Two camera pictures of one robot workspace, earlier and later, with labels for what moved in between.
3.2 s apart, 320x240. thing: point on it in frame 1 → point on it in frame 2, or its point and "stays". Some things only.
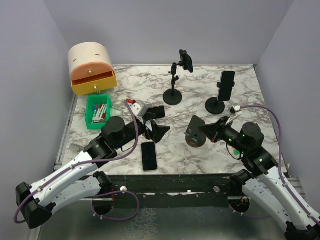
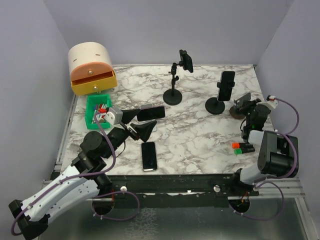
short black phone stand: [213, 106] stays
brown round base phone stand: [195, 137] → [234, 110]
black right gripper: [215, 130] → [248, 104]
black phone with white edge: [149, 156] stays
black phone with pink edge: [160, 112] stays
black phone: [226, 86] stays
